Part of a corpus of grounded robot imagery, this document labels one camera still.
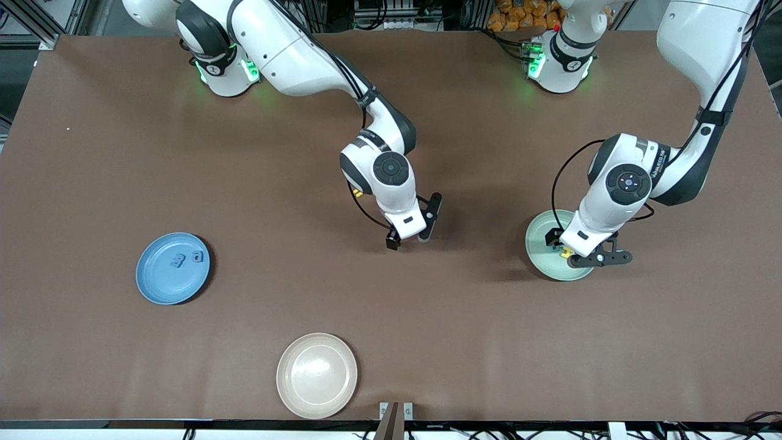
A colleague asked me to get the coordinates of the white power strip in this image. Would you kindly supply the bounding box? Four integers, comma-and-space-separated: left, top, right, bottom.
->
353, 0, 444, 30

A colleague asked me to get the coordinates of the white table edge rail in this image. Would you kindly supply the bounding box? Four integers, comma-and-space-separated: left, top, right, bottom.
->
0, 419, 782, 440

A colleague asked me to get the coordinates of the blue plate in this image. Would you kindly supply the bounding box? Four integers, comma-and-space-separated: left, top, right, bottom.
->
136, 232, 211, 306

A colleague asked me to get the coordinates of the aluminium frame post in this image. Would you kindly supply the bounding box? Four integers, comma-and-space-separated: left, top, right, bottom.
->
0, 0, 83, 50

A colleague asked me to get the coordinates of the silver camera mount bracket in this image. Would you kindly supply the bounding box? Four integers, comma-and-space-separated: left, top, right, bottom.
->
379, 401, 414, 440

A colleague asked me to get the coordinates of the mint green plate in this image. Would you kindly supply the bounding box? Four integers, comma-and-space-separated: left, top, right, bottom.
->
525, 210, 596, 282

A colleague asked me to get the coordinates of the beige plate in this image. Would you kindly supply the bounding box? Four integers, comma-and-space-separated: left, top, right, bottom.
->
276, 332, 359, 420

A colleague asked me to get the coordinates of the brown table mat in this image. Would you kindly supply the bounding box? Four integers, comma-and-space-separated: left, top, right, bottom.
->
0, 31, 782, 422

